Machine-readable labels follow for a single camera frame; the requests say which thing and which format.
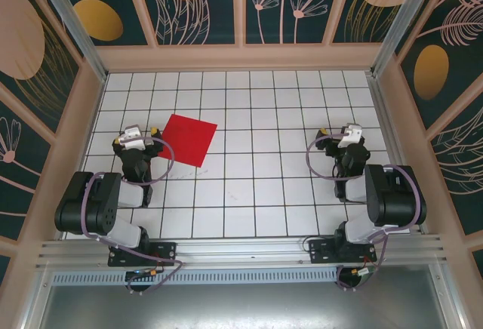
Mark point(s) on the red cloth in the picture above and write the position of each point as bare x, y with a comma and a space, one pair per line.
188, 140

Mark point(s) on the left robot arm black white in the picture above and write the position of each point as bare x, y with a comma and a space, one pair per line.
83, 208

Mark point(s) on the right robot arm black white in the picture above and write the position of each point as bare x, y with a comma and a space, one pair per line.
396, 200

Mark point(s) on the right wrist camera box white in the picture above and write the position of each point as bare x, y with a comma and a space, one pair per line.
351, 136

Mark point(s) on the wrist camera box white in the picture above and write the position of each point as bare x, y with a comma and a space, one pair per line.
132, 138
351, 136

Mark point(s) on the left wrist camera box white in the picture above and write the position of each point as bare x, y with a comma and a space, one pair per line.
132, 138

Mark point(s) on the aluminium side rail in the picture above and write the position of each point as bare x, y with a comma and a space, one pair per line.
392, 148

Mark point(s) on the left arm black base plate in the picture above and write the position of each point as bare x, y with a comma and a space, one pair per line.
166, 251

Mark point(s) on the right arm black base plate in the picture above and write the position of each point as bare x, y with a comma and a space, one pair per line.
320, 251

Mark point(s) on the aluminium frame post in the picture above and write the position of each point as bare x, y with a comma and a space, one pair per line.
400, 23
75, 31

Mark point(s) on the aluminium mounting rail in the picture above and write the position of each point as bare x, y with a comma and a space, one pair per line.
241, 249

